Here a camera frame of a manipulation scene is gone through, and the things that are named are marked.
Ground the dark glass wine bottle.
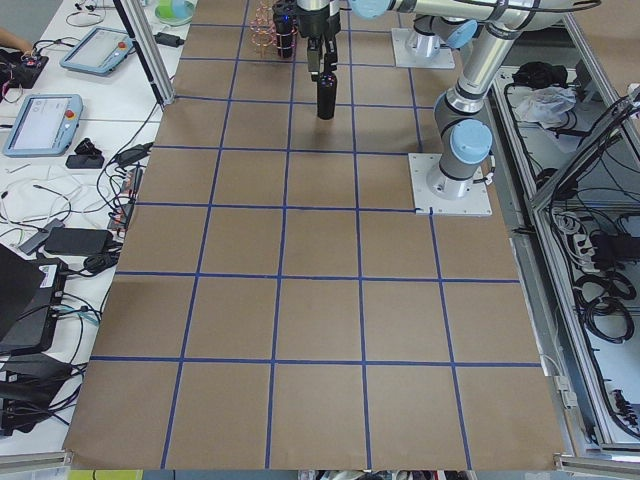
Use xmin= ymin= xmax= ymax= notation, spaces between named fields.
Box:
xmin=316 ymin=71 xmax=338 ymax=120

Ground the black power adapter brick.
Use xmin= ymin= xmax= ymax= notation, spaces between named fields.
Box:
xmin=44 ymin=227 xmax=112 ymax=256

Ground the far blue teach pendant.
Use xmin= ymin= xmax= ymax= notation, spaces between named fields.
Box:
xmin=59 ymin=27 xmax=134 ymax=76

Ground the dark wine bottle in basket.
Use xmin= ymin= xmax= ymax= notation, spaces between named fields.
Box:
xmin=272 ymin=0 xmax=296 ymax=59

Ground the aluminium frame post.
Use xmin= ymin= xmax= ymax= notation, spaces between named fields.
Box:
xmin=114 ymin=0 xmax=175 ymax=107

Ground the person hand at desk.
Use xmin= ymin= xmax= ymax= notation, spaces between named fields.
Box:
xmin=0 ymin=28 xmax=33 ymax=54

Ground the black cloth bundle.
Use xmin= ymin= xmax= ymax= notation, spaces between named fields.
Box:
xmin=512 ymin=61 xmax=568 ymax=89

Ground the black laptop computer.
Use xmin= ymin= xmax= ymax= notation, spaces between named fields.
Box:
xmin=1 ymin=246 xmax=67 ymax=355

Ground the blue teach pendant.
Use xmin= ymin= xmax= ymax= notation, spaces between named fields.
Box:
xmin=59 ymin=27 xmax=134 ymax=76
xmin=2 ymin=94 xmax=84 ymax=158

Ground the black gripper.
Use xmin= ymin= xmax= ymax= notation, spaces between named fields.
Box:
xmin=297 ymin=6 xmax=341 ymax=82

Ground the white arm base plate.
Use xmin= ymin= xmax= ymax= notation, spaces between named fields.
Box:
xmin=408 ymin=153 xmax=492 ymax=217
xmin=391 ymin=28 xmax=455 ymax=70

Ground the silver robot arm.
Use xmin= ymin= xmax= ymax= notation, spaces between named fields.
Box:
xmin=405 ymin=15 xmax=478 ymax=58
xmin=294 ymin=0 xmax=598 ymax=200

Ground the white crumpled cloth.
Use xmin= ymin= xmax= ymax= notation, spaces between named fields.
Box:
xmin=514 ymin=86 xmax=577 ymax=128

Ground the near blue teach pendant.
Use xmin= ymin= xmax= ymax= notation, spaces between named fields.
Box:
xmin=2 ymin=94 xmax=84 ymax=158

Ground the copper wire wine basket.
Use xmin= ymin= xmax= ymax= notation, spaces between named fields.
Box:
xmin=249 ymin=0 xmax=276 ymax=56

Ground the green plate with blue cube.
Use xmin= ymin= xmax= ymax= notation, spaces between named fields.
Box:
xmin=154 ymin=0 xmax=195 ymax=26

